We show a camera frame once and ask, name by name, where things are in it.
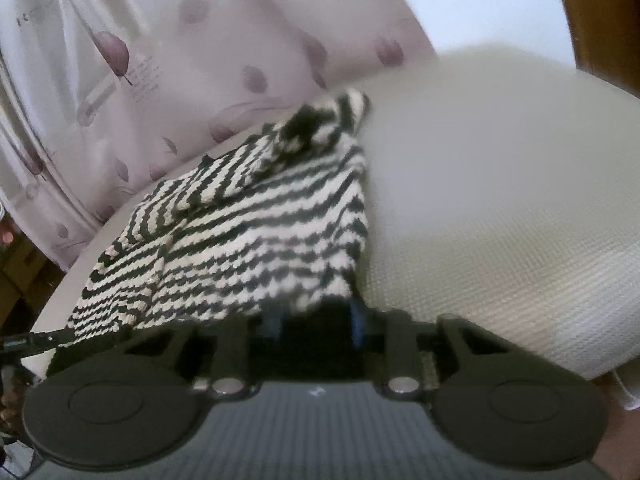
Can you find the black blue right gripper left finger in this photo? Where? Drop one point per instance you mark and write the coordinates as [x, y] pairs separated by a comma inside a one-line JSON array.
[[228, 355]]

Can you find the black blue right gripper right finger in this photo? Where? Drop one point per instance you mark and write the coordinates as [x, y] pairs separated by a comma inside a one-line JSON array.
[[393, 345]]

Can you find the black white striped knit sweater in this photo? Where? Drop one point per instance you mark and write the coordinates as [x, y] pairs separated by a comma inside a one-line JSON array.
[[275, 227]]

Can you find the person's left hand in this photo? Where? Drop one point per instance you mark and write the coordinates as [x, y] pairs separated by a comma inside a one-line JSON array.
[[15, 383]]

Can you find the pink floral curtain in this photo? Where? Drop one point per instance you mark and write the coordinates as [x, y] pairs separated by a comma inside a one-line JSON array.
[[100, 98]]

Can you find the brown wooden door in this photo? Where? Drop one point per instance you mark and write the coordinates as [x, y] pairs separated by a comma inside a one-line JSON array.
[[605, 38]]

